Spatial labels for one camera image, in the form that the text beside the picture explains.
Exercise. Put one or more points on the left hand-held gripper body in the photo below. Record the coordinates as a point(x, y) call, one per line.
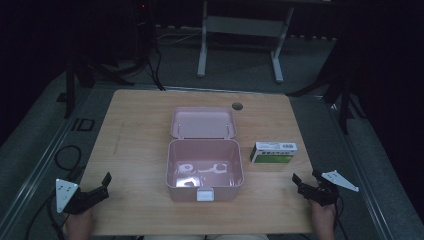
point(66, 195)

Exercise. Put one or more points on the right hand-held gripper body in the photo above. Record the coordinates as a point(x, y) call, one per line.
point(321, 195)

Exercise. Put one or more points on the person's right hand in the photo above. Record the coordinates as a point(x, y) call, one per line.
point(323, 220)

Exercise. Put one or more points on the person's left hand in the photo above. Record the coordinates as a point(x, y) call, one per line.
point(79, 225)

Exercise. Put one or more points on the white and green carton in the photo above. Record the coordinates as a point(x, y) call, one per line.
point(274, 153)

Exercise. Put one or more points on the black metal stand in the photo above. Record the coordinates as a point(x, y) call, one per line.
point(70, 90)
point(343, 100)

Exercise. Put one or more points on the grey round table grommet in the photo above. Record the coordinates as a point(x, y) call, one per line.
point(237, 106)

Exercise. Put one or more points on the pink plastic box with lid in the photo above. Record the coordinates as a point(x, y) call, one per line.
point(203, 153)

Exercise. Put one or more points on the black tripod with red light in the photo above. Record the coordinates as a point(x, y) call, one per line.
point(144, 33)

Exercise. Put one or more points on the white metal stand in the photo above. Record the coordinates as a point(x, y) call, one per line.
point(245, 26)

